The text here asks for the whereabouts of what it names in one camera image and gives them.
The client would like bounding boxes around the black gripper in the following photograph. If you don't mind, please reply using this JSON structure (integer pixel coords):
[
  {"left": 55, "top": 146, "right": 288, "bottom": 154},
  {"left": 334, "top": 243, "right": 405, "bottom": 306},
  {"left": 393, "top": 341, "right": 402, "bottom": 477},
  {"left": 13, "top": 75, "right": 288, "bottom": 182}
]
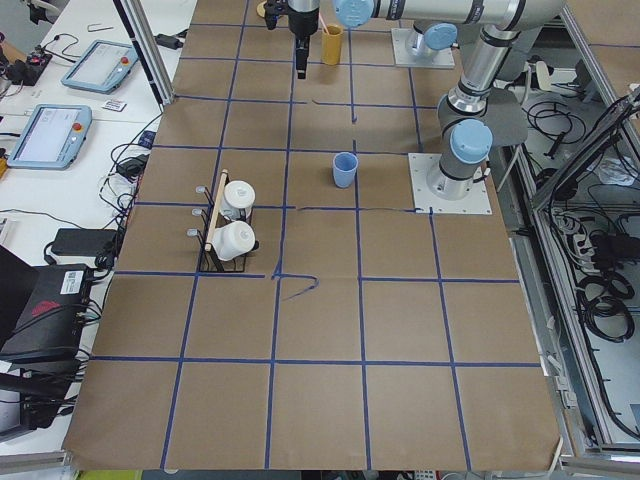
[{"left": 288, "top": 0, "right": 320, "bottom": 80}]

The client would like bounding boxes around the light blue plastic cup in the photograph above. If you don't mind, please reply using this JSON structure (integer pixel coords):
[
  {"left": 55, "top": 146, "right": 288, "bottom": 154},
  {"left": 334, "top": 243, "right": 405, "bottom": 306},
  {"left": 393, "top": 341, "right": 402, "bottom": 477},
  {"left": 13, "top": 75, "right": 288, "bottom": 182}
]
[{"left": 332, "top": 152, "right": 359, "bottom": 189}]

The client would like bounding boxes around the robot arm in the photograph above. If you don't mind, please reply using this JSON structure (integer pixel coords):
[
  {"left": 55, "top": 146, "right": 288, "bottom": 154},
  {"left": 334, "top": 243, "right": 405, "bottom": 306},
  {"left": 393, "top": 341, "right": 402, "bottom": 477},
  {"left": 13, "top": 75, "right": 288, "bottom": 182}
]
[
  {"left": 265, "top": 1, "right": 457, "bottom": 79},
  {"left": 333, "top": 1, "right": 565, "bottom": 200}
]

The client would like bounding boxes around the bamboo chopstick holder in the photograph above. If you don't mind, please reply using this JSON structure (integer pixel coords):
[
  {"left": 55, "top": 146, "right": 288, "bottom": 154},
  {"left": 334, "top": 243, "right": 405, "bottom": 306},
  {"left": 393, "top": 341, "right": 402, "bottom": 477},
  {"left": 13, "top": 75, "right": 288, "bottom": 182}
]
[{"left": 321, "top": 24, "right": 343, "bottom": 66}]

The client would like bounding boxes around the small black power brick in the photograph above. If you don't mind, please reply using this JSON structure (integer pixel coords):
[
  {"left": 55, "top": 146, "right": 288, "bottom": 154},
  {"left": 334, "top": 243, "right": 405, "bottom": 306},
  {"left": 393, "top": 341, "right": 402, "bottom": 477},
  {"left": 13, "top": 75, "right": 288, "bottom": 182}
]
[{"left": 155, "top": 34, "right": 184, "bottom": 50}]

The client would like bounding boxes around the white mug far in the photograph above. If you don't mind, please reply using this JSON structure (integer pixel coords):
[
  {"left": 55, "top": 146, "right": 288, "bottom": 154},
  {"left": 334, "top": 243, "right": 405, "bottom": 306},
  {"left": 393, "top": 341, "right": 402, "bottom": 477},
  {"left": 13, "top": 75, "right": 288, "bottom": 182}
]
[{"left": 220, "top": 180, "right": 256, "bottom": 221}]

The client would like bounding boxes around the white mug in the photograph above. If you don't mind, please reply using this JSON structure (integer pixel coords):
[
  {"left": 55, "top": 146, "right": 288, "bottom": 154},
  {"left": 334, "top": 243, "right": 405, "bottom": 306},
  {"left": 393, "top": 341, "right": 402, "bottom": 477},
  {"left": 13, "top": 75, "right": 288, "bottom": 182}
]
[
  {"left": 220, "top": 180, "right": 256, "bottom": 221},
  {"left": 212, "top": 221, "right": 259, "bottom": 261}
]

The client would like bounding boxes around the teach pendant far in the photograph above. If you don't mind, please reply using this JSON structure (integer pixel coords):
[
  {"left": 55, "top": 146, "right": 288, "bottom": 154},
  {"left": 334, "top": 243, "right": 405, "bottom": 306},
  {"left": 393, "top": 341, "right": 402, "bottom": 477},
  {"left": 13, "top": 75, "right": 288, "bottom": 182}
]
[{"left": 61, "top": 40, "right": 138, "bottom": 94}]

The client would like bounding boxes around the teach pendant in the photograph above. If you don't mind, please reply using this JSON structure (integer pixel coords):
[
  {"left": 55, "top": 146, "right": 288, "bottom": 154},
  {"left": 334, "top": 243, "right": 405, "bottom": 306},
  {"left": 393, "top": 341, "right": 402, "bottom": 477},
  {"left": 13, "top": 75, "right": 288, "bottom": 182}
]
[
  {"left": 7, "top": 104, "right": 93, "bottom": 170},
  {"left": 61, "top": 40, "right": 138, "bottom": 94}
]

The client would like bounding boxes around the white mug near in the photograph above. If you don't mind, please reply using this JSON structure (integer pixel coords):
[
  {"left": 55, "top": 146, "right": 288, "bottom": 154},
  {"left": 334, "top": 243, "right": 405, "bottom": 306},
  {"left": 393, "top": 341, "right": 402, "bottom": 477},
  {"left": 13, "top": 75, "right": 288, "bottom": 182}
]
[{"left": 212, "top": 221, "right": 259, "bottom": 261}]

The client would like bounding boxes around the grey office chair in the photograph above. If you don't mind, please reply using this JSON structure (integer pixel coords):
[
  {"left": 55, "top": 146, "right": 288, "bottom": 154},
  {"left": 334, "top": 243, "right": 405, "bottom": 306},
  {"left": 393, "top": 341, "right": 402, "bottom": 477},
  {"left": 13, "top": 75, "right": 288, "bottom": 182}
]
[{"left": 479, "top": 54, "right": 556, "bottom": 149}]

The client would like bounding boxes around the teach pendant near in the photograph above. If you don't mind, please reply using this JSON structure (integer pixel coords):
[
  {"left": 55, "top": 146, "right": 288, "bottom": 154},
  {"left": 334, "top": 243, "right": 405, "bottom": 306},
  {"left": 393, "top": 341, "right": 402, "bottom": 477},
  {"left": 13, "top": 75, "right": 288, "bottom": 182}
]
[{"left": 7, "top": 104, "right": 93, "bottom": 170}]

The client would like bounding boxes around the black power adapter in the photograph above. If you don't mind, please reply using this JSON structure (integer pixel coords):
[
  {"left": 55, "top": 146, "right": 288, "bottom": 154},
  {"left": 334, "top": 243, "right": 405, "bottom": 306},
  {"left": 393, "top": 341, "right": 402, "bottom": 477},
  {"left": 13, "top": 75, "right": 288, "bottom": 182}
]
[{"left": 51, "top": 228, "right": 117, "bottom": 257}]

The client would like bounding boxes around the black computer box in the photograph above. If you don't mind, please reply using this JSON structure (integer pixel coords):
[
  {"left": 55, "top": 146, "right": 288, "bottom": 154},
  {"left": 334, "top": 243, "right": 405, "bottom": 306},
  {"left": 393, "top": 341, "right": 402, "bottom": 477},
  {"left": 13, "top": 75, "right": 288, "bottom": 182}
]
[{"left": 1, "top": 262, "right": 93, "bottom": 364}]

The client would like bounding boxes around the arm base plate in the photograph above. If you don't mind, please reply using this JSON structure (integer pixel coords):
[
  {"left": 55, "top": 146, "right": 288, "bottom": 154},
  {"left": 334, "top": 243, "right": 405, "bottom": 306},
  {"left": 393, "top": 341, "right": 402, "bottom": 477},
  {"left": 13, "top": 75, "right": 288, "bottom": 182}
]
[
  {"left": 391, "top": 28, "right": 455, "bottom": 70},
  {"left": 408, "top": 153, "right": 492, "bottom": 215}
]

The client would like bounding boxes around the aluminium frame post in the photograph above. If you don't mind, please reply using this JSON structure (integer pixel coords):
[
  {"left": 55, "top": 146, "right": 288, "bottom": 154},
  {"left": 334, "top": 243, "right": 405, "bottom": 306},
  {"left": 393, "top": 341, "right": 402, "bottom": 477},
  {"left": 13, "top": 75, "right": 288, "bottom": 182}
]
[{"left": 113, "top": 0, "right": 174, "bottom": 106}]

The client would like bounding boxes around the black wire mug rack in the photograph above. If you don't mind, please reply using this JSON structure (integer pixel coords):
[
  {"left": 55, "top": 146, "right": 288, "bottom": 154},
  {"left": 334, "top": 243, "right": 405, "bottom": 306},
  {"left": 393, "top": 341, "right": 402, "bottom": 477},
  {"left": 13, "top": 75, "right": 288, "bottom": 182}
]
[{"left": 186, "top": 169, "right": 259, "bottom": 274}]

